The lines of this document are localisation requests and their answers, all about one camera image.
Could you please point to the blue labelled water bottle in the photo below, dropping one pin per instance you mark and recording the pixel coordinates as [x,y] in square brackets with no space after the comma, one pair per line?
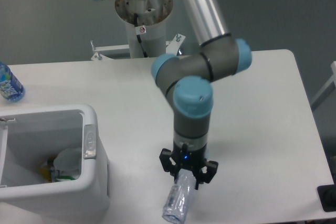
[11,88]

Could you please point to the crushed clear plastic bottle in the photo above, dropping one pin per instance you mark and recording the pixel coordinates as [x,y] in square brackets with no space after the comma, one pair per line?
[180,196]

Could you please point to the white plastic wrapper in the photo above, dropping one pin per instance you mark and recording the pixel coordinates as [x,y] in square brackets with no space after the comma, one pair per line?
[68,160]

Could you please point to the black clamp at table edge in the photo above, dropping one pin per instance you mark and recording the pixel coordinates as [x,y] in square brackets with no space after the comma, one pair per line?
[327,197]

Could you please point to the white plastic trash can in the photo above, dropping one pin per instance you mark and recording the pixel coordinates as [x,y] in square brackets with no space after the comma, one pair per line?
[29,136]

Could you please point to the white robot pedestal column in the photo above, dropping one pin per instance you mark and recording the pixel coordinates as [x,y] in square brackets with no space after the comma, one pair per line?
[145,24]

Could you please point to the white frame at right edge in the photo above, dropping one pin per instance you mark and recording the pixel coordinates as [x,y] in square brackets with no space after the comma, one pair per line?
[324,91]

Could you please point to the colourful trash inside can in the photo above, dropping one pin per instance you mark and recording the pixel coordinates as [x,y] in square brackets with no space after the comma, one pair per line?
[48,172]

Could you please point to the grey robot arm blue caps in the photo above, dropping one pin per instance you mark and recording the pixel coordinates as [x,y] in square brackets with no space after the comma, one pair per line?
[186,82]

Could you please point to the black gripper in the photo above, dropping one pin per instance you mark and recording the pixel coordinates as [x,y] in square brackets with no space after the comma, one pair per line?
[195,161]

